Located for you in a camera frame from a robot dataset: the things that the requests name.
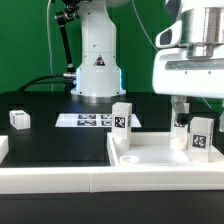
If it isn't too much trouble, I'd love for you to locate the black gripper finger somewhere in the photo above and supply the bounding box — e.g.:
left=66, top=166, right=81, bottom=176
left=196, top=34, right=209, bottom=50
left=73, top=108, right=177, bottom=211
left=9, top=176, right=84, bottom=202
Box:
left=219, top=99, right=224, bottom=132
left=171, top=96, right=189, bottom=126

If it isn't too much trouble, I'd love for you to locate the white square table top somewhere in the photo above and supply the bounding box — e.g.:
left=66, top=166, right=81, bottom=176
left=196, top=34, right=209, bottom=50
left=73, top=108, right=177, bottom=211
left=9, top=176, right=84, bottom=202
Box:
left=107, top=132, right=224, bottom=166

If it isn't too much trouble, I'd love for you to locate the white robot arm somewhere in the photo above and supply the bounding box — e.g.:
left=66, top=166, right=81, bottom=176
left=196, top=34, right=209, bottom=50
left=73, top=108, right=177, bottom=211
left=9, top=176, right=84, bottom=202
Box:
left=72, top=0, right=224, bottom=125

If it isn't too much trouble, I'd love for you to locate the white sheet with tags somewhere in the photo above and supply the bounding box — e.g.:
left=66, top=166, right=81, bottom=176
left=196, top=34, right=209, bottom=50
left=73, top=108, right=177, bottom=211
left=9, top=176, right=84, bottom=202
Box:
left=54, top=113, right=142, bottom=129

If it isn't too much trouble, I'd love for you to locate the white left fence bar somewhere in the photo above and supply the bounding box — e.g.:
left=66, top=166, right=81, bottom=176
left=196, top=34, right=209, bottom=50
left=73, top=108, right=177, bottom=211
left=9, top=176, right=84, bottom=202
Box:
left=0, top=136, right=9, bottom=163

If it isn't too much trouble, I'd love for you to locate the white fence bar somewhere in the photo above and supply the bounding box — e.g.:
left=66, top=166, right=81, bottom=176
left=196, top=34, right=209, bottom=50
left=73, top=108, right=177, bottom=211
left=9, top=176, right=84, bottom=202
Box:
left=0, top=164, right=224, bottom=194
left=0, top=136, right=9, bottom=163

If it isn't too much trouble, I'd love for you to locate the white front fence bar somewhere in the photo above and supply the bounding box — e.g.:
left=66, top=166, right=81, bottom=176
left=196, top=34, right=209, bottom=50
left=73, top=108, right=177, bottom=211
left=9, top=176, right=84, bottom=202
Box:
left=0, top=164, right=224, bottom=194

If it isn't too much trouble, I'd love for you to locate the thin white cable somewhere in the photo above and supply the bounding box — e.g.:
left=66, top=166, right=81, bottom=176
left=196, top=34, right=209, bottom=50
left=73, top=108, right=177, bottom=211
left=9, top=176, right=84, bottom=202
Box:
left=46, top=0, right=55, bottom=92

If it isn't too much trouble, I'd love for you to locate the black cable bundle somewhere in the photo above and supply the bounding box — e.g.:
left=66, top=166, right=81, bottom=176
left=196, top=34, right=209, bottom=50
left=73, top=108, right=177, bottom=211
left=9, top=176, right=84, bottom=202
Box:
left=17, top=74, right=73, bottom=93

